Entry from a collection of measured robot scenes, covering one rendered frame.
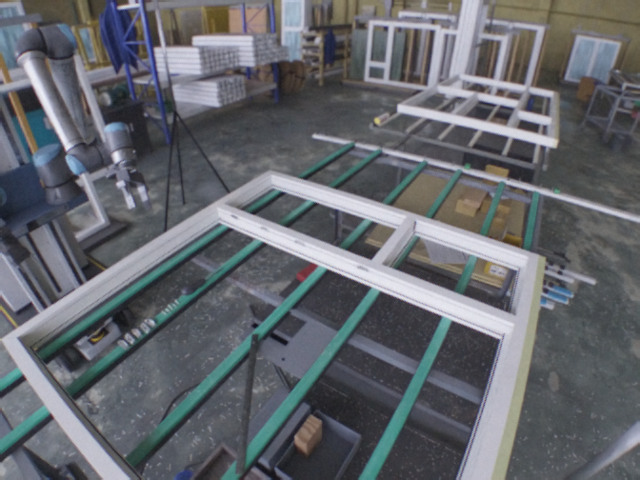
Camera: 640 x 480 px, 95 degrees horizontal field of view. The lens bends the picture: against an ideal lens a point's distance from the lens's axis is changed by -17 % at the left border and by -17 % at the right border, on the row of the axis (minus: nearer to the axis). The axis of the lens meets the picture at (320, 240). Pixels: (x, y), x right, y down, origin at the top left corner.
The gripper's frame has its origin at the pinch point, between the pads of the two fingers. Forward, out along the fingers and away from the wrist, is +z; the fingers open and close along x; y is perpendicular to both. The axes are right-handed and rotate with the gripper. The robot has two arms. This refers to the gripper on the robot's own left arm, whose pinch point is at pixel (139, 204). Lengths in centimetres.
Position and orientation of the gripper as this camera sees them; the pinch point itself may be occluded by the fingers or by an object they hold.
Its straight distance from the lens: 146.7
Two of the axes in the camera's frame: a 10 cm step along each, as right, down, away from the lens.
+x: -0.2, -0.3, 10.0
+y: 9.4, -3.5, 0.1
